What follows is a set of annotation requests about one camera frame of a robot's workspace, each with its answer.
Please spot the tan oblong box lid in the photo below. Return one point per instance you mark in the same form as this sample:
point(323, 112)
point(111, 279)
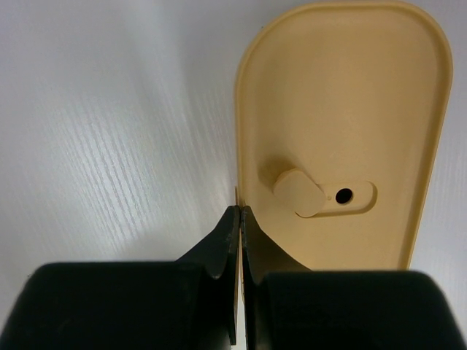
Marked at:
point(339, 109)

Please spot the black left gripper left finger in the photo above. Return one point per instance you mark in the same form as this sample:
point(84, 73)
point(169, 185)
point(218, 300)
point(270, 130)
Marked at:
point(189, 303)

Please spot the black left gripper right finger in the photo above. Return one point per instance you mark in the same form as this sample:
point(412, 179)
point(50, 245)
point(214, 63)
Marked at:
point(288, 306)

